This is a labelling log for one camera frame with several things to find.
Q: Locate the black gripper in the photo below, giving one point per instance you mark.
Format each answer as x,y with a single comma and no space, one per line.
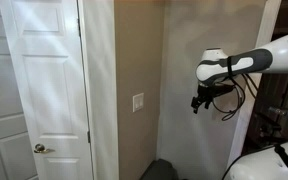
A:
208,93

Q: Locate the white closet door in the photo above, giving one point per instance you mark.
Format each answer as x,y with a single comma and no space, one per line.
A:
16,159

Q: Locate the dark grey floor object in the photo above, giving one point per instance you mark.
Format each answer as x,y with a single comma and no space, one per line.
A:
160,170

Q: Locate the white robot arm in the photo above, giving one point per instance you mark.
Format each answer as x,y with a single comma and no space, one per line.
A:
216,69

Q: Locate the brass door knob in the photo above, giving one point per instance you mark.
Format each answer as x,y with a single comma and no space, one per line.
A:
40,148

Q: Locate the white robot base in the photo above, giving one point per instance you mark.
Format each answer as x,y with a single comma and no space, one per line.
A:
270,163

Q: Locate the white wall light switch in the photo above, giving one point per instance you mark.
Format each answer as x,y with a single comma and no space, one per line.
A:
138,102

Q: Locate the white panel door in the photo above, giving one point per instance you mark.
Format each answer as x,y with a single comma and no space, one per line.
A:
45,46

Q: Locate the black door hinge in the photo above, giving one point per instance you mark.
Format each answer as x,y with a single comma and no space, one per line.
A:
88,136

